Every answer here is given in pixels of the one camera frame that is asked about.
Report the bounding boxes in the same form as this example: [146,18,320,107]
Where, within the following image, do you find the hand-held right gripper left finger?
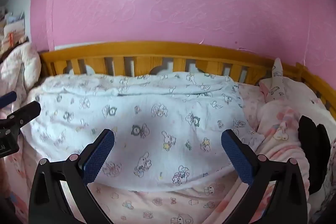
[28,129,115,224]

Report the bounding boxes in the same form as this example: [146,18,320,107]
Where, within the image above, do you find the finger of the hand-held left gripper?
[0,91,17,109]
[7,101,42,132]

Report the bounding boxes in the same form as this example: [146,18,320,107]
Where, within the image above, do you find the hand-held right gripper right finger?
[221,129,308,224]

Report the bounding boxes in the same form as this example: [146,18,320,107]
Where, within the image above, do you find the white cartoon print pants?
[20,72,260,191]

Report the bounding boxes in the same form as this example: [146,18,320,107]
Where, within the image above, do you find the pink quilted blanket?
[0,42,42,114]

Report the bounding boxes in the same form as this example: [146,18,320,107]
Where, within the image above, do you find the black cloth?
[298,115,331,194]

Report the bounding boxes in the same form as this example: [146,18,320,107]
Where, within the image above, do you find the pink printed bed sheet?
[16,82,263,224]

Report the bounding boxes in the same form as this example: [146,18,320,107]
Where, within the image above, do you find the white printed plush toy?
[259,57,289,104]

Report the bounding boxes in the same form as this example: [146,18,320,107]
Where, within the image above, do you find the white pillow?
[283,78,336,140]

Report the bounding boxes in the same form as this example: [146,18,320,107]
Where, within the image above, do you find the wooden bed rail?
[39,41,336,119]

